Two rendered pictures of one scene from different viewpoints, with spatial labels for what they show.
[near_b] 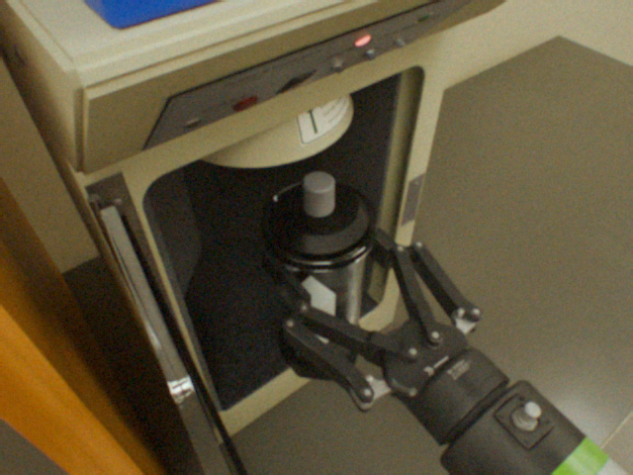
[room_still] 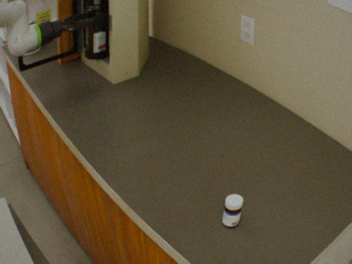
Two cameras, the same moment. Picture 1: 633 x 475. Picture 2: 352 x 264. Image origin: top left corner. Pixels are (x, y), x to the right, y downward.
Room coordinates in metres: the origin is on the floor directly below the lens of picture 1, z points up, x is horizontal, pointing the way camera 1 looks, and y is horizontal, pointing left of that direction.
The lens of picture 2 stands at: (0.64, -1.52, 1.66)
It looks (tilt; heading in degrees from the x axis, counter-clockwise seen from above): 34 degrees down; 91
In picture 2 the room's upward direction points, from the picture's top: straight up
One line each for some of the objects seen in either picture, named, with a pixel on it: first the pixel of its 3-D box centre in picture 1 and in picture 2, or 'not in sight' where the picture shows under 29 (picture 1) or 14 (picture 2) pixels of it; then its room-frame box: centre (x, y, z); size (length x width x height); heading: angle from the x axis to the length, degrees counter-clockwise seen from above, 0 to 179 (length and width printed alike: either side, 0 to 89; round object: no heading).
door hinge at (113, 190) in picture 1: (176, 355); (79, 13); (0.21, 0.12, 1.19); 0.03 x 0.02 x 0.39; 128
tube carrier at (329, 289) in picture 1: (319, 288); (96, 29); (0.31, -0.01, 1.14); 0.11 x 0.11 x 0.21
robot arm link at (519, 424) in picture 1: (507, 443); (45, 31); (0.13, -0.14, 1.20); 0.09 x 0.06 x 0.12; 126
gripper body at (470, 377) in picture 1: (435, 370); (61, 27); (0.19, -0.10, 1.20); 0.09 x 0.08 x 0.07; 36
